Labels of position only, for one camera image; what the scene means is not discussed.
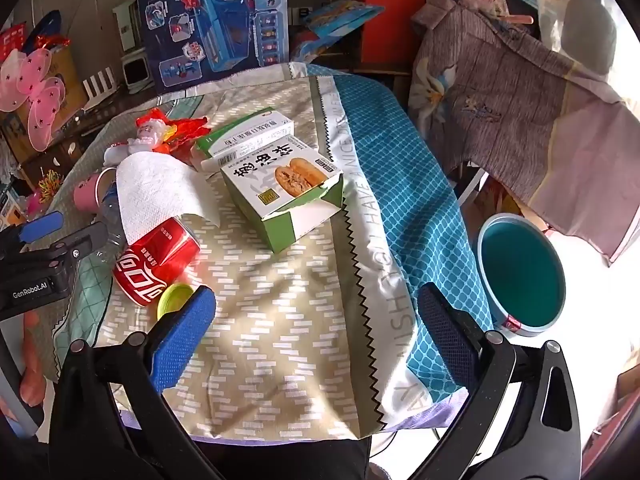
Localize colourful rubber bands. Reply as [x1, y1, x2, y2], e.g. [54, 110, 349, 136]
[32, 170, 63, 201]

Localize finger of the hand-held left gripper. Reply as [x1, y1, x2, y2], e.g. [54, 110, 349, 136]
[27, 221, 110, 268]
[0, 211, 65, 257]

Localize purple floral cloth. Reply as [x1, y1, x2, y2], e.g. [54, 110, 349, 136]
[407, 0, 640, 266]

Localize small white appliance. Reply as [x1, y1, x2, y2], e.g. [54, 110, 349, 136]
[122, 57, 151, 93]

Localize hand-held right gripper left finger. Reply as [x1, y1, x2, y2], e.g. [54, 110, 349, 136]
[47, 285, 226, 480]

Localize beige and teal printed blanket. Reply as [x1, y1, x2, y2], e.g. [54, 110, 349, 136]
[42, 62, 496, 441]

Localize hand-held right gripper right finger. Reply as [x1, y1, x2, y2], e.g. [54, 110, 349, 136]
[417, 282, 586, 480]

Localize grey cushion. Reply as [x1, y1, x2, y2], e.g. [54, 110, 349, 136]
[560, 0, 618, 81]

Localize person's left hand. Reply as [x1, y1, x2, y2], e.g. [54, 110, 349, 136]
[20, 310, 51, 406]

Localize white rod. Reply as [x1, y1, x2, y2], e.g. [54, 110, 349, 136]
[460, 167, 488, 206]

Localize white shelf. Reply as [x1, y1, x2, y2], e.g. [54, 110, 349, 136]
[112, 0, 141, 53]

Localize white picket fence toy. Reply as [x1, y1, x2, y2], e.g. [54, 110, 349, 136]
[82, 67, 118, 101]

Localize pink paper cup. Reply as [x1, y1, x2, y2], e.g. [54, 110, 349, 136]
[73, 167, 118, 208]

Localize teal round bin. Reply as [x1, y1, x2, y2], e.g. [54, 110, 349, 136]
[476, 212, 567, 338]

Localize red box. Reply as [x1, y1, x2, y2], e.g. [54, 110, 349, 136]
[362, 0, 428, 71]

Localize white paper towel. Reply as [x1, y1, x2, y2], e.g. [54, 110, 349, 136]
[115, 151, 223, 246]

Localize pink butterfly wings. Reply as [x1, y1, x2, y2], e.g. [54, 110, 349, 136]
[0, 50, 66, 153]

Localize red foil wrapper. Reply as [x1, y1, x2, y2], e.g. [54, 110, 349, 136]
[162, 116, 210, 158]

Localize clear plastic bottle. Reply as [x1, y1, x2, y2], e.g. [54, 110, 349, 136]
[82, 185, 131, 266]

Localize green white medicine box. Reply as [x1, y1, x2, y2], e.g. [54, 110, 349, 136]
[195, 107, 296, 171]

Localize green white food box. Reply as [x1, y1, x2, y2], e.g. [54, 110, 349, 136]
[220, 134, 345, 255]

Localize red soda can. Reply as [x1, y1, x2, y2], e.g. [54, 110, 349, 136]
[112, 217, 201, 308]

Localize blue printed bag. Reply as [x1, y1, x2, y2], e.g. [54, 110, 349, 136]
[300, 0, 386, 61]

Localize yellow-green plastic lid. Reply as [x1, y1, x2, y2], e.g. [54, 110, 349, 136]
[156, 282, 195, 321]

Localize blue toy box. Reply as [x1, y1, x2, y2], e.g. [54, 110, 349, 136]
[135, 0, 291, 93]

